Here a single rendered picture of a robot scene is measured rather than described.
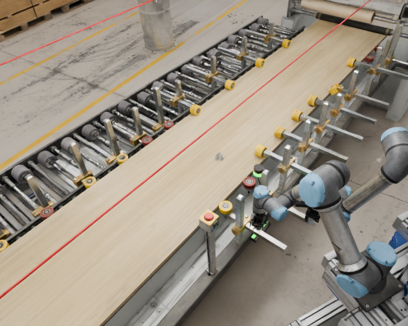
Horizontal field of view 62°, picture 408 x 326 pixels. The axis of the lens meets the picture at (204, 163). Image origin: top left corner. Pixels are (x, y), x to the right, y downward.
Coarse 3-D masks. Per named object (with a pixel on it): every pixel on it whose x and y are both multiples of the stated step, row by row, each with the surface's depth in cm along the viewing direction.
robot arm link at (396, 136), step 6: (384, 132) 156; (390, 132) 152; (396, 132) 151; (402, 132) 150; (384, 138) 154; (390, 138) 150; (396, 138) 148; (402, 138) 147; (384, 144) 153; (390, 144) 148; (396, 144) 146; (402, 144) 145; (384, 150) 152
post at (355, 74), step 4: (356, 72) 256; (352, 76) 260; (356, 76) 258; (352, 80) 262; (356, 80) 262; (352, 84) 264; (352, 88) 265; (348, 92) 270; (352, 92) 269; (348, 104) 276; (344, 116) 285
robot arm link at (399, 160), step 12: (396, 156) 143; (384, 168) 147; (396, 168) 143; (372, 180) 153; (384, 180) 148; (396, 180) 145; (360, 192) 158; (372, 192) 154; (348, 204) 164; (360, 204) 161; (348, 216) 166
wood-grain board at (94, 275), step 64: (320, 64) 320; (192, 128) 260; (256, 128) 256; (128, 192) 217; (192, 192) 214; (0, 256) 188; (64, 256) 186; (128, 256) 184; (0, 320) 162; (64, 320) 161
